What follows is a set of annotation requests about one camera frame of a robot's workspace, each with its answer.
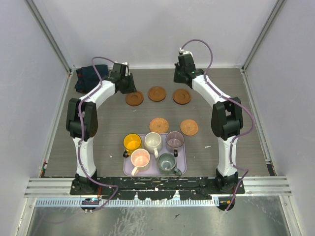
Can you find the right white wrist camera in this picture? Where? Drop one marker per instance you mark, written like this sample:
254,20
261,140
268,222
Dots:
184,52

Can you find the aluminium front rail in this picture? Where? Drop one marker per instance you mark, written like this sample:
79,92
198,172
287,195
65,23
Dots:
255,186

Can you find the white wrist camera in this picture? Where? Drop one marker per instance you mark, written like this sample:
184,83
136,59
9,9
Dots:
126,68
184,52

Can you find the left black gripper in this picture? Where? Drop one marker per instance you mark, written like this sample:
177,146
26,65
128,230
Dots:
131,88

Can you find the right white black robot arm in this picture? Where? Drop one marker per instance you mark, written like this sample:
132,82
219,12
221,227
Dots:
226,120

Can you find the woven rattan coaster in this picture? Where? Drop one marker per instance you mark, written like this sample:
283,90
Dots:
159,125
189,127

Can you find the pink ceramic mug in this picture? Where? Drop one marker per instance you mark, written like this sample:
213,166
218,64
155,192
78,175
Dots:
140,160

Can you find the purple glass mug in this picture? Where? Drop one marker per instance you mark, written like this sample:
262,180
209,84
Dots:
174,142

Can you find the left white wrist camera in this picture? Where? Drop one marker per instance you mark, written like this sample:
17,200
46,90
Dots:
126,68

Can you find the yellow glass mug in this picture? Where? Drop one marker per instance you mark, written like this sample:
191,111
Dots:
131,143

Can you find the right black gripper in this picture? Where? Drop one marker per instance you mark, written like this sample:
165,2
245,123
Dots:
175,78

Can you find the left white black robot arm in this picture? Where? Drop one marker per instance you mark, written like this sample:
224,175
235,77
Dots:
82,122

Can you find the brown wooden coaster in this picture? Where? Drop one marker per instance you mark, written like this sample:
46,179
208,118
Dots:
181,96
156,93
135,98

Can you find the grey ceramic mug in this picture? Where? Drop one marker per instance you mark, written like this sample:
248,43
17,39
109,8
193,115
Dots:
167,165

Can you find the dark blue folded cloth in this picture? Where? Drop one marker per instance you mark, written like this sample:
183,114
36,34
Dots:
88,79

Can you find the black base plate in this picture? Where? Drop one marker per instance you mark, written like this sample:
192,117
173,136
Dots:
154,188

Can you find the white ceramic mug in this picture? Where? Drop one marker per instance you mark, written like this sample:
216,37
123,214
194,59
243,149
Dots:
153,143

